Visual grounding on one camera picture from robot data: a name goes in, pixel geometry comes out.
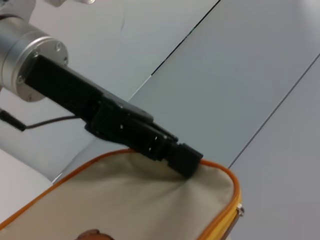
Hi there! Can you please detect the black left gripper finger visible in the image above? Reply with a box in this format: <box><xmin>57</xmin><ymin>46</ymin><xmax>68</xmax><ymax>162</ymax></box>
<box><xmin>149</xmin><ymin>121</ymin><xmax>180</xmax><ymax>145</ymax></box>
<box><xmin>119</xmin><ymin>119</ymin><xmax>204</xmax><ymax>179</ymax></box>

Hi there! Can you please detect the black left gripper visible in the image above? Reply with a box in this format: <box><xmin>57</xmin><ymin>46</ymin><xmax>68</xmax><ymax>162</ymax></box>
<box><xmin>25</xmin><ymin>54</ymin><xmax>154</xmax><ymax>149</ymax></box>

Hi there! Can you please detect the beige orange bear food bag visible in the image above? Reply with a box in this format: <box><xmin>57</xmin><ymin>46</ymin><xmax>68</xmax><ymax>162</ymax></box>
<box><xmin>0</xmin><ymin>148</ymin><xmax>245</xmax><ymax>240</ymax></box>

